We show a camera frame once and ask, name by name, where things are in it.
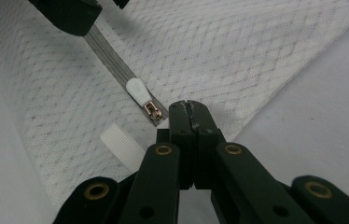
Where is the white mesh bag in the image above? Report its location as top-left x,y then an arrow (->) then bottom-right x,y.
0,0 -> 349,207

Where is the white table mat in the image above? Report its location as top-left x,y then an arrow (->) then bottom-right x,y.
0,8 -> 349,224

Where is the white zipper pull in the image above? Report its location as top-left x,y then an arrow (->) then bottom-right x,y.
125,77 -> 164,122

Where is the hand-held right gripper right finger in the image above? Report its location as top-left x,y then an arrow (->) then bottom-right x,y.
188,100 -> 227,190

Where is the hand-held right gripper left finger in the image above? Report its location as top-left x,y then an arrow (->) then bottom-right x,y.
156,100 -> 195,190

